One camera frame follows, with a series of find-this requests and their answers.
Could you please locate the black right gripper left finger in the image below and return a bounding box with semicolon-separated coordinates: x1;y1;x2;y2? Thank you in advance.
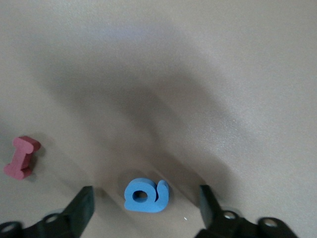
0;185;96;238

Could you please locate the red foam letter I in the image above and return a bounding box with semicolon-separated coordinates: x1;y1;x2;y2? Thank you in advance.
2;135;42;180

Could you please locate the blue foam letter a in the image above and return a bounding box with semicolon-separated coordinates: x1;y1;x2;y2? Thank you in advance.
123;178;170;214

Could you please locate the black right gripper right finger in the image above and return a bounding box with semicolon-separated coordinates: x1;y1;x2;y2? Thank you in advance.
198;184;302;238

